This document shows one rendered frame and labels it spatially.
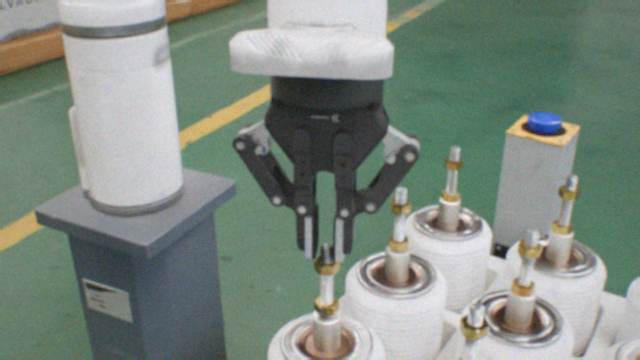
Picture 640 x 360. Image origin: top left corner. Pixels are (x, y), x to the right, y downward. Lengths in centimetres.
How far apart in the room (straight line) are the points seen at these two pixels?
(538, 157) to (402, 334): 30
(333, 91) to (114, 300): 37
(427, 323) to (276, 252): 55
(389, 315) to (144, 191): 25
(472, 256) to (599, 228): 62
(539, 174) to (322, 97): 45
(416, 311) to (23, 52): 192
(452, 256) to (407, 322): 11
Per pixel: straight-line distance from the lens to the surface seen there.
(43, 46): 238
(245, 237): 116
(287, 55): 35
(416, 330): 60
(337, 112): 42
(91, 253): 67
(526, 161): 80
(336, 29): 38
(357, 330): 55
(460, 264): 68
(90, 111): 61
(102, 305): 70
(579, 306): 67
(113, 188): 63
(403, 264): 60
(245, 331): 95
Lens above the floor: 60
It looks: 26 degrees down
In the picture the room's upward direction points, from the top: straight up
